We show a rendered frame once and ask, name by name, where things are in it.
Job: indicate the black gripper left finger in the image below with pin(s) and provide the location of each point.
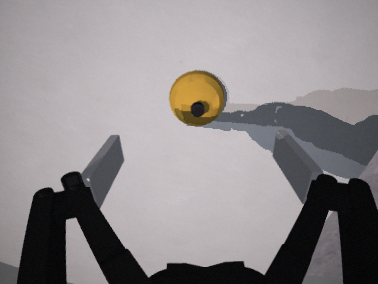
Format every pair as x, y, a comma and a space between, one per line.
43, 258

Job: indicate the brass desk bell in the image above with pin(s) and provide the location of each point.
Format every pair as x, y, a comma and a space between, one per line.
203, 89

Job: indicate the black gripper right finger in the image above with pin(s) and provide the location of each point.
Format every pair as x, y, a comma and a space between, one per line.
358, 232

